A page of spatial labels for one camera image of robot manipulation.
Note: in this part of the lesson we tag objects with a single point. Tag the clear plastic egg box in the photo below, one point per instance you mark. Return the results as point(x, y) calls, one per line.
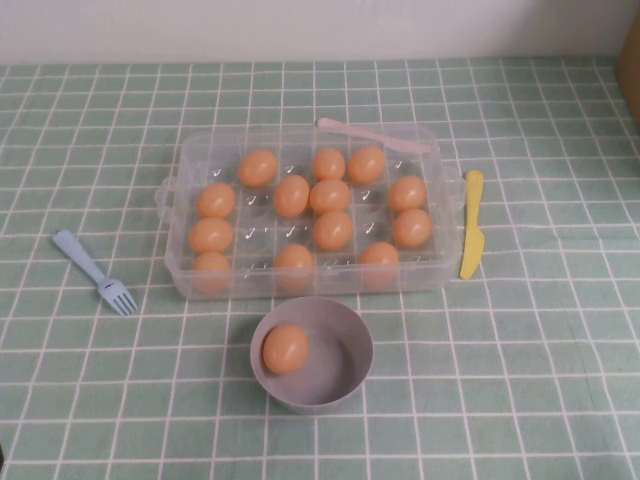
point(255, 232)

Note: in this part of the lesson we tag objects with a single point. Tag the orange plastic egg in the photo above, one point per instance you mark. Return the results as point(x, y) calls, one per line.
point(211, 271)
point(210, 234)
point(329, 196)
point(407, 193)
point(333, 229)
point(328, 164)
point(294, 265)
point(215, 200)
point(285, 348)
point(257, 168)
point(412, 227)
point(366, 164)
point(378, 262)
point(291, 196)

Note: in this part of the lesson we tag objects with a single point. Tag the brown cardboard box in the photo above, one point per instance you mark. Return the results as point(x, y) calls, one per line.
point(631, 55)

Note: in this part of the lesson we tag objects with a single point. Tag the pink plastic spoon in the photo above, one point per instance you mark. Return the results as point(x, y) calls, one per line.
point(326, 123)

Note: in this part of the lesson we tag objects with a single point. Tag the grey round bowl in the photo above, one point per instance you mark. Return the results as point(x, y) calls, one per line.
point(340, 370)

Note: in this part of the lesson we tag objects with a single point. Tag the yellow plastic knife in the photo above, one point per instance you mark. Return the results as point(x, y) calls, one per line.
point(472, 240)

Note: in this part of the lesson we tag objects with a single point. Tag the light blue plastic fork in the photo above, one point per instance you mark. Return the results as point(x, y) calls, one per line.
point(117, 300)

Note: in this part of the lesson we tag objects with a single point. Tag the green checked tablecloth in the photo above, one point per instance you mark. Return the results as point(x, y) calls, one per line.
point(500, 375)

